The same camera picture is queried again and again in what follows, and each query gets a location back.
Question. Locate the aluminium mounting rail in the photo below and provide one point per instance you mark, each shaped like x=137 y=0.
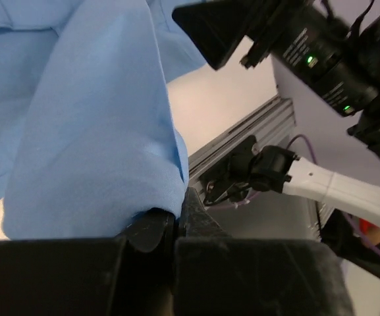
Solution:
x=261 y=215

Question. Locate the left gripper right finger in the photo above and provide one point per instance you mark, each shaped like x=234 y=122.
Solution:
x=216 y=274

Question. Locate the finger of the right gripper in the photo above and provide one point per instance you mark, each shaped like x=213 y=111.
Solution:
x=217 y=27

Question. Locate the light blue long sleeve shirt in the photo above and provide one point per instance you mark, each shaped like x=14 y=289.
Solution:
x=87 y=140

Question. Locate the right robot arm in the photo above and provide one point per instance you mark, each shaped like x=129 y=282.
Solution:
x=282 y=171

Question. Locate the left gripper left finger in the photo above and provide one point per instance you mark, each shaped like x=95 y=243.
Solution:
x=128 y=274

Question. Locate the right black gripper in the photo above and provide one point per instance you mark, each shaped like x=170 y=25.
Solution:
x=340 y=63

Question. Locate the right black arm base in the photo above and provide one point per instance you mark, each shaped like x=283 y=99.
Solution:
x=227 y=180

